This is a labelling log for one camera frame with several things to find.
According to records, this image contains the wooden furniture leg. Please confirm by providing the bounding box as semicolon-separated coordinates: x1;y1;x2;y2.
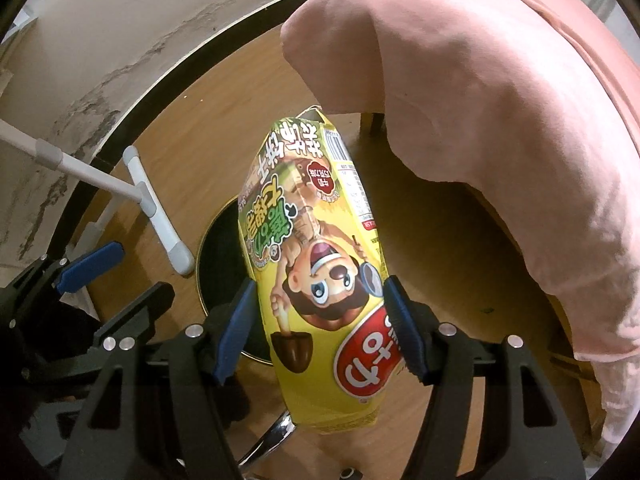
360;110;387;137

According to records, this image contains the yellow cartoon snack bag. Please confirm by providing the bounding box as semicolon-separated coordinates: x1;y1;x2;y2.
235;105;407;436

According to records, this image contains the white tube rack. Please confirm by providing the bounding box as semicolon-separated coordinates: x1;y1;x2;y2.
0;120;196;277

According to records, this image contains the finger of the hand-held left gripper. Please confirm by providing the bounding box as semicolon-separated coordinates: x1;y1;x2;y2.
10;241;125;311
50;282;176;381

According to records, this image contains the pink cloth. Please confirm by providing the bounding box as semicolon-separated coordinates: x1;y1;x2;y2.
279;0;640;466

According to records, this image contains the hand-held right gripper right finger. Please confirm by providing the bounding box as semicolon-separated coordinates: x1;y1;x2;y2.
384;275;587;480

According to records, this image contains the chrome metal leg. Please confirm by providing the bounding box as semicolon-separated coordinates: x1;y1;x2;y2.
234;400;301;480

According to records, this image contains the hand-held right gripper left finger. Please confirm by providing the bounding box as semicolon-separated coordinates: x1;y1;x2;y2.
59;276;258;480

